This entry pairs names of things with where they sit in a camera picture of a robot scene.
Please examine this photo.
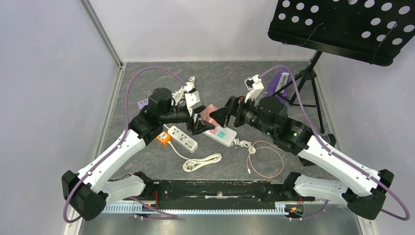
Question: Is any purple metronome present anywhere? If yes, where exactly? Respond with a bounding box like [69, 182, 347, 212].
[266, 69, 290, 104]

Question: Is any small white power strip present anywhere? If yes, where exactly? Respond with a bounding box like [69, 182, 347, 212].
[167, 126, 198, 153]

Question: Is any orange power strip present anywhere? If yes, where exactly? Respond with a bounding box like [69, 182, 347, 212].
[156, 131, 171, 145]

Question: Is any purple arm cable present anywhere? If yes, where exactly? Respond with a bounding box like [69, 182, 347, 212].
[259, 64, 411, 222]
[62, 66, 195, 224]

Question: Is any purple power strip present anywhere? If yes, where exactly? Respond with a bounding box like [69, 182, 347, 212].
[138, 98, 149, 110]

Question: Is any pink charging cable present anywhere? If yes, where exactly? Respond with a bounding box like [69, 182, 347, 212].
[246, 140, 285, 179]

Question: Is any long white colourful power strip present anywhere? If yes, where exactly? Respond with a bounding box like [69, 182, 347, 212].
[203, 126, 237, 147]

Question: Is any black music stand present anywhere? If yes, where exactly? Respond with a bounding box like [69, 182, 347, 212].
[267, 0, 415, 134]

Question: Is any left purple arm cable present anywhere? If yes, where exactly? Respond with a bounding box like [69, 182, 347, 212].
[62, 66, 195, 224]

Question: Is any purple strip white cable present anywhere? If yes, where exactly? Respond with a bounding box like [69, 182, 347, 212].
[172, 76, 196, 104]

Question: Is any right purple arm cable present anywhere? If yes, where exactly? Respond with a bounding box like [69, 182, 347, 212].
[259, 64, 411, 222]

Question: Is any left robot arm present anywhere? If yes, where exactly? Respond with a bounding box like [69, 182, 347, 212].
[61, 88, 215, 223]

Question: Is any small strip white cable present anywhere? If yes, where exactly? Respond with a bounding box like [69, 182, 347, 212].
[167, 141, 223, 172]

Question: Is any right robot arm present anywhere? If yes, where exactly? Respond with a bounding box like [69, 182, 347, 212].
[210, 96, 394, 220]

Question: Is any long strip white cable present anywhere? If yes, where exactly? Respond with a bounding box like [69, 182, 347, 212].
[231, 138, 257, 155]

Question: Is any pink cube socket adapter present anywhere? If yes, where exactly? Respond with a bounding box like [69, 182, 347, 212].
[200, 104, 219, 128]

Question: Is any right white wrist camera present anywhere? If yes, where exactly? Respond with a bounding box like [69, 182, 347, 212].
[244, 74, 264, 103]

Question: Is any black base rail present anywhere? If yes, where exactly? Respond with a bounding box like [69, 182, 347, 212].
[134, 171, 315, 210]

